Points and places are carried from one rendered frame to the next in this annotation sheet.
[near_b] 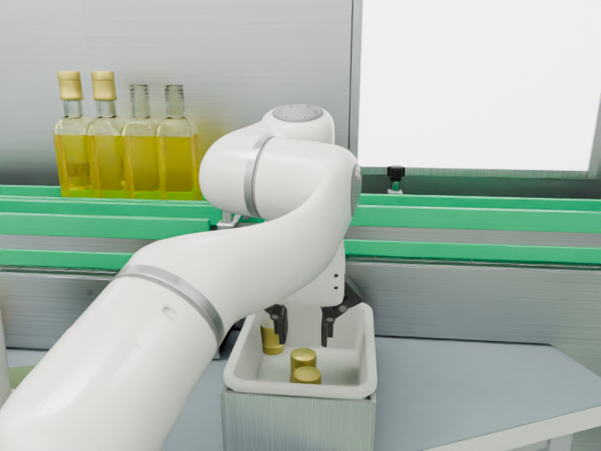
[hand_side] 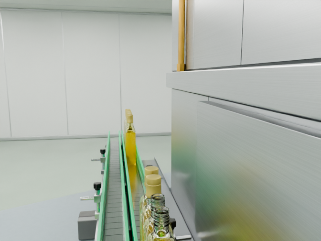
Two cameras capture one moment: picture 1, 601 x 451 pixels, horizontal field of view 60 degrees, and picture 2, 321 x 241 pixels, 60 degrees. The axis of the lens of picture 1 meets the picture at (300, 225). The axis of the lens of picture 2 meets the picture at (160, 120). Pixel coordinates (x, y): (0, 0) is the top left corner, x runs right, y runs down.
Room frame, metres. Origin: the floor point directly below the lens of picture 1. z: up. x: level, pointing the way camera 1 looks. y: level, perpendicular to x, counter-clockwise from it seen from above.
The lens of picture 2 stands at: (0.71, -0.26, 1.38)
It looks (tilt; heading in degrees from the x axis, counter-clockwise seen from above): 9 degrees down; 75
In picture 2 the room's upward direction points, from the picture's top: straight up
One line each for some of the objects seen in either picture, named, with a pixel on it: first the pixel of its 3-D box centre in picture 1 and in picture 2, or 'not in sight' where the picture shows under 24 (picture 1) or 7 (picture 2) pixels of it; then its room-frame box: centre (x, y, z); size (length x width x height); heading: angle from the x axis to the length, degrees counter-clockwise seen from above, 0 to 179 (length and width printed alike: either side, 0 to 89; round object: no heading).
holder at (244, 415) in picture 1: (307, 360); not in sight; (0.62, -0.01, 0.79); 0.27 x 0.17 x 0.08; 174
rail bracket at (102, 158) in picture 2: not in sight; (98, 161); (0.76, 1.16, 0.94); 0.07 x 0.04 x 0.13; 174
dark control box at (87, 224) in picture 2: not in sight; (89, 224); (0.70, 0.81, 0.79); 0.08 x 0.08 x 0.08; 84
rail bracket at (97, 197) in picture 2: not in sight; (91, 201); (0.71, 0.70, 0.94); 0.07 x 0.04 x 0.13; 174
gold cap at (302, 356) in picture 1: (303, 368); not in sight; (0.59, 0.00, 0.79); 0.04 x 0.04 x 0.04
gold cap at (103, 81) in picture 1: (104, 85); (153, 186); (0.85, 0.31, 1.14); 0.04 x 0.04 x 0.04
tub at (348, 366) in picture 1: (306, 365); not in sight; (0.59, -0.01, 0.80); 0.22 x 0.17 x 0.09; 174
